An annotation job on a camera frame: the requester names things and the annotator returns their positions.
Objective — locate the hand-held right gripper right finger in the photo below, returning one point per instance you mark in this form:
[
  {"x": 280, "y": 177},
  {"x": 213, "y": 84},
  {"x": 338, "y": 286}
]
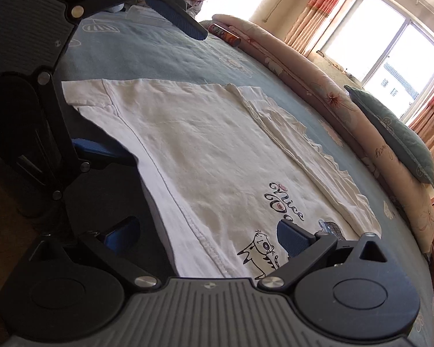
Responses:
[{"x": 293, "y": 240}]

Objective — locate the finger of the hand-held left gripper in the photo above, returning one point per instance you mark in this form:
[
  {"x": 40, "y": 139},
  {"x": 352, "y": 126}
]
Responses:
[
  {"x": 181, "y": 18},
  {"x": 105, "y": 151}
]

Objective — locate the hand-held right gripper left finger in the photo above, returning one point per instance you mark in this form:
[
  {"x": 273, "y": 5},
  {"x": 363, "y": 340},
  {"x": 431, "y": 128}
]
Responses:
[{"x": 124, "y": 235}]

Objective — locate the white printed long-sleeve shirt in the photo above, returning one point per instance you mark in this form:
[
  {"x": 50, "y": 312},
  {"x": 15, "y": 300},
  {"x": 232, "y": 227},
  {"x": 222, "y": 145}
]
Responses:
[{"x": 202, "y": 151}]

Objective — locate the cylindrical snack can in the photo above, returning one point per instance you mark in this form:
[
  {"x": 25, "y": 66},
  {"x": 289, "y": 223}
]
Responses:
[{"x": 224, "y": 34}]

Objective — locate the pink striped curtain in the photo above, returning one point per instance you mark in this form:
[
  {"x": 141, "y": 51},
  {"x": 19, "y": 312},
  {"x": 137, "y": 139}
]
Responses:
[
  {"x": 318, "y": 14},
  {"x": 432, "y": 123}
]

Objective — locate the pink floral quilt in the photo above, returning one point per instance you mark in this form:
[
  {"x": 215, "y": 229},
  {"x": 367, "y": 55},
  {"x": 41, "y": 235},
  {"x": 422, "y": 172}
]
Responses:
[{"x": 311, "y": 79}]

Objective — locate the grey-green floral pillow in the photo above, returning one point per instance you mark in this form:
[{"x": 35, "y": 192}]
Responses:
[{"x": 394, "y": 133}]

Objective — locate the window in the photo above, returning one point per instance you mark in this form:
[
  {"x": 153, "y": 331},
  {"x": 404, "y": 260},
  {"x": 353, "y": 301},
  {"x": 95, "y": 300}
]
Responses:
[{"x": 383, "y": 43}]

